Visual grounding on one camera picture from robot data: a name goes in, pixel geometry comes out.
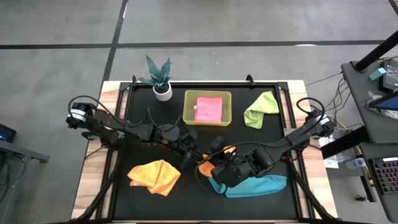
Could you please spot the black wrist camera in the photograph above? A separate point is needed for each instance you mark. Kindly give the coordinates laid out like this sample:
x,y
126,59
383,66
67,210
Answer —
x,y
231,175
189,136

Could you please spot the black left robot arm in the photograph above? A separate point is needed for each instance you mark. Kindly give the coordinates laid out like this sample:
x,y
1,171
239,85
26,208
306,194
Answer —
x,y
124,127

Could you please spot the green microfiber towel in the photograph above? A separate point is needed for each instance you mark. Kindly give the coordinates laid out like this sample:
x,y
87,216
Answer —
x,y
258,115

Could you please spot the blue-lit black device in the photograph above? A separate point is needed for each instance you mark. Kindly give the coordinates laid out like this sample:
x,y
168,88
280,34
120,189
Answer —
x,y
6,133

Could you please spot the orange microfiber towel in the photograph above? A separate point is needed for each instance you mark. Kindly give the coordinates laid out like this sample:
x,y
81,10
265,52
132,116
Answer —
x,y
206,169
155,177

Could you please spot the small black caster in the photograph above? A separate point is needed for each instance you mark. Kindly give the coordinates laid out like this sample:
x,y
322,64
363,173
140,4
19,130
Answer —
x,y
360,198

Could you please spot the grey cart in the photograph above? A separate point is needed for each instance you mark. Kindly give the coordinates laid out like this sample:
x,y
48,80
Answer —
x,y
12,186

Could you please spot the backlit keyboard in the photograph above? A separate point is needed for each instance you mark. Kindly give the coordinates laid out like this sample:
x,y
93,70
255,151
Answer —
x,y
387,177

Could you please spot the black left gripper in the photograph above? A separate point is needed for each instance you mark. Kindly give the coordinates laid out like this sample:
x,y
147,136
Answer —
x,y
187,158

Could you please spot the pink microfiber towel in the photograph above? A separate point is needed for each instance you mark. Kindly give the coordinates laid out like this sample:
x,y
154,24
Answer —
x,y
208,109

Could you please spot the yellow translucent plastic bin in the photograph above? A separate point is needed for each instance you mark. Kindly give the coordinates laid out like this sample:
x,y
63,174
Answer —
x,y
188,107

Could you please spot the black round pole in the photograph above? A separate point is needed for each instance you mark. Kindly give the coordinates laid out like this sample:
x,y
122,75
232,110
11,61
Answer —
x,y
376,53

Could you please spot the black desk crossbar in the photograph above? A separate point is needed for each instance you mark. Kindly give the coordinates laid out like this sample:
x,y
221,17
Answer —
x,y
342,143

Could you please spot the tablet with blue screen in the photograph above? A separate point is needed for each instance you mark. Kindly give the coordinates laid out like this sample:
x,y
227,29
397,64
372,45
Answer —
x,y
388,102

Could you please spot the clear plastic bottle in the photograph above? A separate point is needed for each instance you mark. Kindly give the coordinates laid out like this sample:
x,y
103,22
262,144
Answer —
x,y
357,163

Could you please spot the small red clip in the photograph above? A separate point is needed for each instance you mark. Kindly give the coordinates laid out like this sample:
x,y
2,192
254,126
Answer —
x,y
284,158

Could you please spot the small teal box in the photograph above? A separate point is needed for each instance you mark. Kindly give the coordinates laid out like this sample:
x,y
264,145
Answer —
x,y
377,74

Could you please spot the black metal table frame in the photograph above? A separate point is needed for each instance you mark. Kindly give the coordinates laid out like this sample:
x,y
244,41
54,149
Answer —
x,y
283,87

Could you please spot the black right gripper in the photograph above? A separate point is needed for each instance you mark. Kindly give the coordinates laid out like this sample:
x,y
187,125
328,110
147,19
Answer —
x,y
242,158

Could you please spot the white paper sheet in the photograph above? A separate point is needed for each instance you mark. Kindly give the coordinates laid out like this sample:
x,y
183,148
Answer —
x,y
331,164

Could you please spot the blue microfiber towel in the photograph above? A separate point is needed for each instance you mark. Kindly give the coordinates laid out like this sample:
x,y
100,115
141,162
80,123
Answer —
x,y
264,186

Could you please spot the black frame clamp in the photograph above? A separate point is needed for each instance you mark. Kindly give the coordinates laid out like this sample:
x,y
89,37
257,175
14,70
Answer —
x,y
134,79
250,79

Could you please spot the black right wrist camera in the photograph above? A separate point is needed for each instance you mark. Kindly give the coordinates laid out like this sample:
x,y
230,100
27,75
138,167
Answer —
x,y
231,175

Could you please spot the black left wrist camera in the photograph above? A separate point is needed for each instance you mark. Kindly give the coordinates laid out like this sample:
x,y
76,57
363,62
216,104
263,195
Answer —
x,y
189,136

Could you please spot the grey desk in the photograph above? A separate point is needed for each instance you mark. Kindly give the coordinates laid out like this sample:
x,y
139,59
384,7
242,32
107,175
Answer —
x,y
357,102
391,208

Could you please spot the snake plant in white pot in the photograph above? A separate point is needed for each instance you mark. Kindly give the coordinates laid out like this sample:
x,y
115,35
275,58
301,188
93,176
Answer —
x,y
163,93

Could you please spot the black screen device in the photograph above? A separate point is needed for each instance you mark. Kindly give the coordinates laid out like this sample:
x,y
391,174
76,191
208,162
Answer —
x,y
390,77

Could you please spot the clear plastic bag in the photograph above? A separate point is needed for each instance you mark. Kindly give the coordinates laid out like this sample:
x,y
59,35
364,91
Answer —
x,y
326,141

